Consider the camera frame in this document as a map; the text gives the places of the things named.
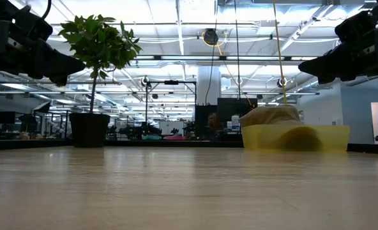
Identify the white jug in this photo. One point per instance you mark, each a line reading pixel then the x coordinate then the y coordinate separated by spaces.
pixel 235 123

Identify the black gantry frame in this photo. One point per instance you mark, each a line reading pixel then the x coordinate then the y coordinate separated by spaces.
pixel 171 82

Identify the black cabinet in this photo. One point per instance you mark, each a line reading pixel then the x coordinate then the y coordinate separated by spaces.
pixel 230 108

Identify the teal tray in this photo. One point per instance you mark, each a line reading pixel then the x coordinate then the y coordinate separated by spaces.
pixel 150 137

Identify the long ceiling light bar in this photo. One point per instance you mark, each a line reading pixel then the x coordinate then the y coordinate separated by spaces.
pixel 208 57

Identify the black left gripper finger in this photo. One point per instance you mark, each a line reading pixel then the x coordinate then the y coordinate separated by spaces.
pixel 59 81
pixel 51 64

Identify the black monitor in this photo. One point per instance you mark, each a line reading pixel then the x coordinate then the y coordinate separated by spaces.
pixel 4 117

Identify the green potted plant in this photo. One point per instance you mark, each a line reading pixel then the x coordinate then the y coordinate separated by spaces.
pixel 96 41

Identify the khaki baseball cap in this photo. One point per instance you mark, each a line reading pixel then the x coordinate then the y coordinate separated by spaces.
pixel 265 116

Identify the pink tray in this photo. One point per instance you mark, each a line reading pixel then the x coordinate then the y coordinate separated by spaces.
pixel 176 137

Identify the black aluminium table frame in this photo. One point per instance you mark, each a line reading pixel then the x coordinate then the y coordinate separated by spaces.
pixel 16 144

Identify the yellow plastic bin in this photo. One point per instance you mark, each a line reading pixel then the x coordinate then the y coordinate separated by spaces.
pixel 262 139

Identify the person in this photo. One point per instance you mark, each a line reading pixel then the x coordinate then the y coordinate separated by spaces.
pixel 213 122

